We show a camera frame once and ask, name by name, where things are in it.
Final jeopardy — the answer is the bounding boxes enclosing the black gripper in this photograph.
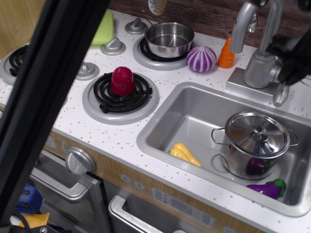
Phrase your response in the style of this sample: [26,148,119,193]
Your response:
[266,28,311,85]

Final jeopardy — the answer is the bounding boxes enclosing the silver faucet lever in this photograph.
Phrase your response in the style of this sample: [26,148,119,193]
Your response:
[273,82,290,107]

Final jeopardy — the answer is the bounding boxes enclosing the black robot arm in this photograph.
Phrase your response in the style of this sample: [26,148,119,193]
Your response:
[0,0,311,233]

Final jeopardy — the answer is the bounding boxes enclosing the silver toy faucet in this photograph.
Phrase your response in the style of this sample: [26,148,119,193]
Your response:
[226,0,284,101]

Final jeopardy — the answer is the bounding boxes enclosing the orange toy carrot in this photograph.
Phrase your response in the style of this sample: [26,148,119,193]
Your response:
[218,36,235,68]

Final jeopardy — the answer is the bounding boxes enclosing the steel pot with lid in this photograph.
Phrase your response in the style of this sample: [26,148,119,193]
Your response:
[211,111,299,180]

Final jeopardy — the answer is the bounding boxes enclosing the purple striped toy onion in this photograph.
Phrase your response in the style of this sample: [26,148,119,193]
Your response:
[187,45,217,72]

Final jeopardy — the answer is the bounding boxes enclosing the purple toy eggplant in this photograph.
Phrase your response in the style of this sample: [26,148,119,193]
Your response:
[246,179,287,200]

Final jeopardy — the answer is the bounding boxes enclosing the grey toy sink basin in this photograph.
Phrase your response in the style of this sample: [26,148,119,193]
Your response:
[137,82,311,217]

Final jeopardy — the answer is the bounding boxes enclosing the small steel saucepan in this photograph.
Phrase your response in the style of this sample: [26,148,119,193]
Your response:
[144,22,195,58]

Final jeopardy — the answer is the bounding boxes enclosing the yellow toy squash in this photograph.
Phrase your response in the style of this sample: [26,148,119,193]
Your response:
[169,143,202,167]

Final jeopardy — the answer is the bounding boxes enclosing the perforated hanging ladle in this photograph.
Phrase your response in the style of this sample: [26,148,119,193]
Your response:
[148,0,168,16]

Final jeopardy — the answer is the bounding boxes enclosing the back right black burner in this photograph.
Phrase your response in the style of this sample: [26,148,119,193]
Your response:
[133,36,187,71]

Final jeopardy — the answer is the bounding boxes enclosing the black burner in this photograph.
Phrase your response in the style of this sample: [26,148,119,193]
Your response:
[133,36,187,71]
[82,73,159,125]
[0,44,29,85]

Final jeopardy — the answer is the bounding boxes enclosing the silver stove knob back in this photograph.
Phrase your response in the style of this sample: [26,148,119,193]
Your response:
[125,17,148,35]

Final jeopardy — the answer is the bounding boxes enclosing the silver stove knob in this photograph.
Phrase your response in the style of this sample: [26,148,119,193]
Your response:
[125,17,148,35]
[101,37,126,56]
[75,62,100,81]

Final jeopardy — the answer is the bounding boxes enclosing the red toy pepper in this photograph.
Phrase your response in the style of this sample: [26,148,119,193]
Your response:
[111,67,135,96]

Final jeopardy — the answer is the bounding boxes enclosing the grey control panel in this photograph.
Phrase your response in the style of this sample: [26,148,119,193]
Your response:
[151,187,216,228]

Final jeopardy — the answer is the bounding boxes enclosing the silver stove knob middle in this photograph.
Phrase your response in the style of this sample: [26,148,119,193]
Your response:
[101,37,126,56]

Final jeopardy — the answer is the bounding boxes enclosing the green toy cutting board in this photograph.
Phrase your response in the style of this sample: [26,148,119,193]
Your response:
[91,11,114,45]

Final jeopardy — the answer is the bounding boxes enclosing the front right black burner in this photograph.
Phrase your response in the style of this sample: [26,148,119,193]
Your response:
[82,73,159,125]

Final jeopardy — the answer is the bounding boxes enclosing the silver stove knob front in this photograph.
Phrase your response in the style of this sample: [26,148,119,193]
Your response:
[75,62,100,81]

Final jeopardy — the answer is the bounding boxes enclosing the silver oven knob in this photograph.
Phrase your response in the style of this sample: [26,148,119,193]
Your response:
[65,146,96,175]

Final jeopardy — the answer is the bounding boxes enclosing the front left black burner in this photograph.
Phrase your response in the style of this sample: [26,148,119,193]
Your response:
[0,44,29,85]

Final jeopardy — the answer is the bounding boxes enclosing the blue object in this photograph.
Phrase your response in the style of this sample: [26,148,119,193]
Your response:
[15,184,43,214]

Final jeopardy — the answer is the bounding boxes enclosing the yellow cloth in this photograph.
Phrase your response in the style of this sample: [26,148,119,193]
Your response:
[10,212,50,229]

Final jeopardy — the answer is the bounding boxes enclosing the silver dishwasher door handle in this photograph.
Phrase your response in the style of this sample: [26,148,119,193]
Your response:
[108,195,161,233]

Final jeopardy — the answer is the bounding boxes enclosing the silver oven door handle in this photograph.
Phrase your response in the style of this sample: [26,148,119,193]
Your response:
[30,168,89,204]

